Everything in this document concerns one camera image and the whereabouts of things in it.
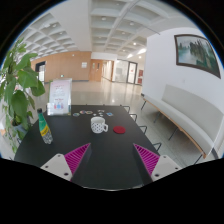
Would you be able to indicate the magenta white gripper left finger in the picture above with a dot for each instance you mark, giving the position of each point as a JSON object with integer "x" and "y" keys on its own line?
{"x": 69, "y": 165}

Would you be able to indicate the white patterned mug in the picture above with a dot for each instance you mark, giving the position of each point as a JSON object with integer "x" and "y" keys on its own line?
{"x": 98, "y": 125}

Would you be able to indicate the blue square coaster right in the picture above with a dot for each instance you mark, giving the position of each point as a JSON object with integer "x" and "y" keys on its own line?
{"x": 109, "y": 114}

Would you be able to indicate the yellow round coaster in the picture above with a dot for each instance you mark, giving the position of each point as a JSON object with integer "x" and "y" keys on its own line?
{"x": 89, "y": 112}

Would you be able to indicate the acrylic sign stand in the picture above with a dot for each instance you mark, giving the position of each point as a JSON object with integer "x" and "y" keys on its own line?
{"x": 59, "y": 97}

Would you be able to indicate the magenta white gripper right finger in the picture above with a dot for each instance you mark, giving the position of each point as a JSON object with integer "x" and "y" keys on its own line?
{"x": 156, "y": 166}

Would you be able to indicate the blue coaster on left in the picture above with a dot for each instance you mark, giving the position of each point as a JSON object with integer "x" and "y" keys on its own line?
{"x": 76, "y": 114}

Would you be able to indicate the green plastic water bottle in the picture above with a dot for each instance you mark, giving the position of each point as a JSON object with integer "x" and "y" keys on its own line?
{"x": 44, "y": 128}

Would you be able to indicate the framed landscape painting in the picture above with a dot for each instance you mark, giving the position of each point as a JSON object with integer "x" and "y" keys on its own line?
{"x": 196, "y": 52}

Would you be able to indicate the red round coaster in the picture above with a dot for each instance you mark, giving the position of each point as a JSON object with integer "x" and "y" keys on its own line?
{"x": 119, "y": 129}

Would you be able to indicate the green potted plant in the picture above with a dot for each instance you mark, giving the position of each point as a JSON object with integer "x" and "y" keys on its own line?
{"x": 17, "y": 91}

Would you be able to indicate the long white bench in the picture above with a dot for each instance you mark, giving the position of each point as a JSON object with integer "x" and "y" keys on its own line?
{"x": 197, "y": 118}

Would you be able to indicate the black chair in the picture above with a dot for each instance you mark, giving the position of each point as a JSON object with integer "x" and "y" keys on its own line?
{"x": 127, "y": 108}
{"x": 143, "y": 128}
{"x": 157, "y": 146}
{"x": 134, "y": 116}

